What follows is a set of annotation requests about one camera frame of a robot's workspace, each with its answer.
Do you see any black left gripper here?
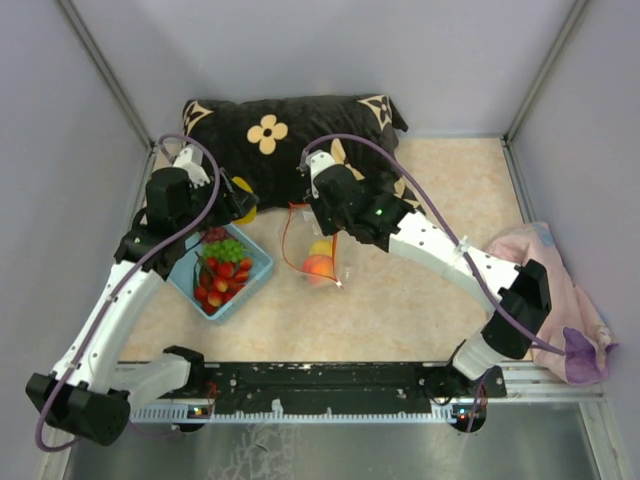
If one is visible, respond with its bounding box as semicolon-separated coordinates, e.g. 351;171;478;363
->
176;167;260;238

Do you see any red grape bunch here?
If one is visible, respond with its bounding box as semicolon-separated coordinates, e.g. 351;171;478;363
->
201;227;231;244

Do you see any yellow apple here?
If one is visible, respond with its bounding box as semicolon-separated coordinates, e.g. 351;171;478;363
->
309;240;333;257

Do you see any green grape bunch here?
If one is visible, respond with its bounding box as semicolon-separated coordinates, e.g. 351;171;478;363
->
202;238;248;263

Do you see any clear zip top bag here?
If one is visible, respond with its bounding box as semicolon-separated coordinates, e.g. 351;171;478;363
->
280;203;357;290

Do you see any red strawberry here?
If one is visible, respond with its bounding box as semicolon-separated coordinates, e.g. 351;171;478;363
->
207;290;225;308
216;262;236;278
234;257;254;284

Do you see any orange peach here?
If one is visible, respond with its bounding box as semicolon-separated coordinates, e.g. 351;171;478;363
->
302;254;335;287

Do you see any yellow lemon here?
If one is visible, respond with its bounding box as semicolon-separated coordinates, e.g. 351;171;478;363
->
232;176;258;225

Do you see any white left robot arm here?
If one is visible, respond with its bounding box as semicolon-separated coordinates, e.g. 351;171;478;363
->
25;167;258;453

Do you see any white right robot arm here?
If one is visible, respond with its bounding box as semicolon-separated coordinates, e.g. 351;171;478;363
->
307;153;552;396

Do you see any black floral pillow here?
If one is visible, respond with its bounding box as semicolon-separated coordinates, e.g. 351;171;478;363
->
182;94;420;210

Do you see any light blue plastic basket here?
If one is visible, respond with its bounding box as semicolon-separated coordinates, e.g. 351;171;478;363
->
168;224;273;324

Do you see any pink cloth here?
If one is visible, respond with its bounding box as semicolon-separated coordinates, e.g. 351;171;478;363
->
486;222;618;385

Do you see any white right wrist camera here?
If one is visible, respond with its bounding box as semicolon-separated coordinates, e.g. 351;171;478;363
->
305;150;336;177

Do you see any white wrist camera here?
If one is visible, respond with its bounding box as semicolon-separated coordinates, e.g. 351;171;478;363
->
305;150;336;177
172;145;210;187

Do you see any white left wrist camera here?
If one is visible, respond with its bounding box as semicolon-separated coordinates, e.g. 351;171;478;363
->
172;145;210;187

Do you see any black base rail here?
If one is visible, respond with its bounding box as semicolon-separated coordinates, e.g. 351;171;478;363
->
162;362;506;414

